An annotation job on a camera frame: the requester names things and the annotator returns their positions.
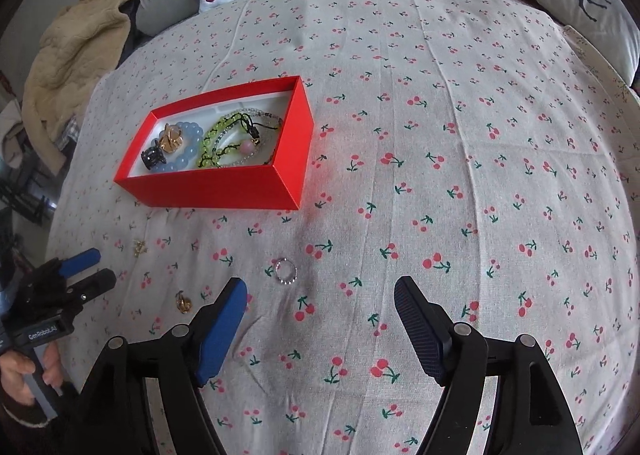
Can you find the plaid cloth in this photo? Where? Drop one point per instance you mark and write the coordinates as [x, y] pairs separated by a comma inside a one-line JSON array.
[[70, 130]]

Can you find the person's left hand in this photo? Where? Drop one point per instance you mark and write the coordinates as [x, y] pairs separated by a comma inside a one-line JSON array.
[[20, 377]]

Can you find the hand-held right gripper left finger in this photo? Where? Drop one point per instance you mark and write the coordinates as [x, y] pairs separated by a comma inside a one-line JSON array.
[[220, 335]]

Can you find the deer print pillow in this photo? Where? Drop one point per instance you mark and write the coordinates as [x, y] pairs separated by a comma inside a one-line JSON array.
[[585, 0]]

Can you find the beige quilted blanket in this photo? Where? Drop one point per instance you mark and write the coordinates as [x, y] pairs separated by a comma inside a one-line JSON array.
[[75, 45]]

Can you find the person's left forearm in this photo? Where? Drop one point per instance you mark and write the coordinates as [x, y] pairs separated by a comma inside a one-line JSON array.
[[30, 432]]

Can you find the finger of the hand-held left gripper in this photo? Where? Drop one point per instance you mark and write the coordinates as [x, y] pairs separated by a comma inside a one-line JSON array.
[[80, 260], [95, 283]]

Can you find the cherry print bedsheet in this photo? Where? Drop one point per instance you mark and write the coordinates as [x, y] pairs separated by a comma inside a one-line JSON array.
[[425, 135]]

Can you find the small gold earring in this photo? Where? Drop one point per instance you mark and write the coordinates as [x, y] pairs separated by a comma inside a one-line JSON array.
[[140, 248]]

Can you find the red cardboard box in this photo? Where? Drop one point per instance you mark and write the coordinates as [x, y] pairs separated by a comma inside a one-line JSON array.
[[215, 191]]

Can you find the black hair clip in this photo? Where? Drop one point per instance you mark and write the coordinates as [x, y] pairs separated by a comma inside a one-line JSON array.
[[152, 155]]

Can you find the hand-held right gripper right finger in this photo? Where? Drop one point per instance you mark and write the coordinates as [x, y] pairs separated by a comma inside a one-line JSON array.
[[420, 335]]

